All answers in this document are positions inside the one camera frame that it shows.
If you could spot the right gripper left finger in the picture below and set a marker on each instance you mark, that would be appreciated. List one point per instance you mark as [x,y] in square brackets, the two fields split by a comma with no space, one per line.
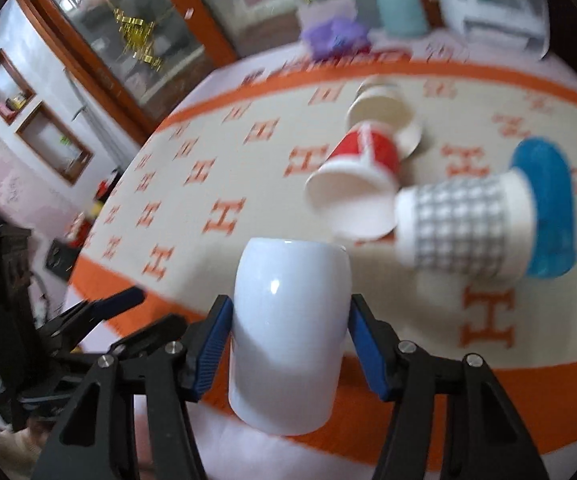
[101,444]

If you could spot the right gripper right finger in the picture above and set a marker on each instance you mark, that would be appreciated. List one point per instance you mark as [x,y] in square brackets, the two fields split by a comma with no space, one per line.
[484,435]

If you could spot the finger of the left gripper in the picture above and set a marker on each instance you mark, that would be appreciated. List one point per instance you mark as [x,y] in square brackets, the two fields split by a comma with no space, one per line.
[103,304]
[143,341]

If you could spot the white ceramic cup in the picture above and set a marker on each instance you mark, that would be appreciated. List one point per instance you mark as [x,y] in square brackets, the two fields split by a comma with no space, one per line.
[291,309]

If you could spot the grey checked paper cup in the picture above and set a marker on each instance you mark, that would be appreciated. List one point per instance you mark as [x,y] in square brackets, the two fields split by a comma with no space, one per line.
[483,227]

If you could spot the red paper cup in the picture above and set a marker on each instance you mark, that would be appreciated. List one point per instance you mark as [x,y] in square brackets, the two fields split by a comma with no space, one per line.
[358,179]

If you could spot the blue plastic cup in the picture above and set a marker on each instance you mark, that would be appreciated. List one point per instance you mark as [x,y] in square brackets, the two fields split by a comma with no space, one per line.
[549,176]

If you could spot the brown paper cup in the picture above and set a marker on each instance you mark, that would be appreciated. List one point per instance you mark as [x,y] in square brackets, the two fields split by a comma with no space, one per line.
[380,99]

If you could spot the orange beige H-pattern cloth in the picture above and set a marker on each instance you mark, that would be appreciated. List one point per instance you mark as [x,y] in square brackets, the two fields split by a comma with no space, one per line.
[235,165]

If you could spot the wooden glass sliding door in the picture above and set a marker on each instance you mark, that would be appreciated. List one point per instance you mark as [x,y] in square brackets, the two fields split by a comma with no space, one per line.
[140,58]

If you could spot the purple tissue pack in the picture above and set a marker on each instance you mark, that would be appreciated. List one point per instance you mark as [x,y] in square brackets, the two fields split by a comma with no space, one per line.
[330,29]

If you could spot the light blue canister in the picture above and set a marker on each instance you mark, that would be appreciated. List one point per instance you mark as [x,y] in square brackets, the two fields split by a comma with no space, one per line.
[403,18]

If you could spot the white countertop appliance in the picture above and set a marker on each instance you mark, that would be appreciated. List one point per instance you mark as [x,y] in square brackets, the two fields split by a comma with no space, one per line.
[521,25]

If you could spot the lower wall niche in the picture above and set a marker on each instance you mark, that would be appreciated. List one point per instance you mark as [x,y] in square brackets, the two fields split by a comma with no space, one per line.
[53,142]

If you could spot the wall niche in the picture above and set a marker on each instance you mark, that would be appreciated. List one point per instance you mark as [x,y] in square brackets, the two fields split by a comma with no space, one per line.
[53,142]
[15,92]

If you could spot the upper wall niche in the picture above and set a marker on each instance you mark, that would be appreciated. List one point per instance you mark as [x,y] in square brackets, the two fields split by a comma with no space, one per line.
[15,92]

